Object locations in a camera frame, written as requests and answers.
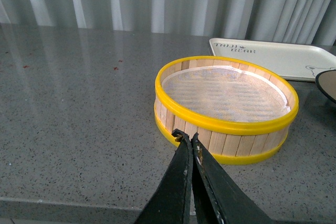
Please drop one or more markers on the beige plate with black rim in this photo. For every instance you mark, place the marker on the beige plate with black rim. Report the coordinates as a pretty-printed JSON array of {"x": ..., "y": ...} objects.
[{"x": 326, "y": 83}]

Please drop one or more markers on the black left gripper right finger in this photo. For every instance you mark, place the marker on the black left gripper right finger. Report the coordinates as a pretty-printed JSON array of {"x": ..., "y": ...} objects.
[{"x": 216, "y": 196}]

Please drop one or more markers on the yellow rimmed wooden steamer basket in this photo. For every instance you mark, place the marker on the yellow rimmed wooden steamer basket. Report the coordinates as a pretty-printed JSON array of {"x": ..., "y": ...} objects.
[{"x": 235, "y": 143}]

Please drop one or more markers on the white steamer liner cloth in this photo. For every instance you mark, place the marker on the white steamer liner cloth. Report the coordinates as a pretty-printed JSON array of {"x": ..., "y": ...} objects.
[{"x": 227, "y": 93}]

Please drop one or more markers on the grey pleated curtain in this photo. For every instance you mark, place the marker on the grey pleated curtain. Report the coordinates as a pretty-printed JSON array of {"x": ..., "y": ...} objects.
[{"x": 293, "y": 21}]

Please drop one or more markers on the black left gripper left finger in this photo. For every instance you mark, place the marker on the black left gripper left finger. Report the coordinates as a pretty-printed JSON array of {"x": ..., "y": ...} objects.
[{"x": 171, "y": 201}]

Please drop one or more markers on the cream bear print tray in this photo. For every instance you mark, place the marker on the cream bear print tray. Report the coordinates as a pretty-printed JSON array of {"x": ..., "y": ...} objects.
[{"x": 290, "y": 61}]

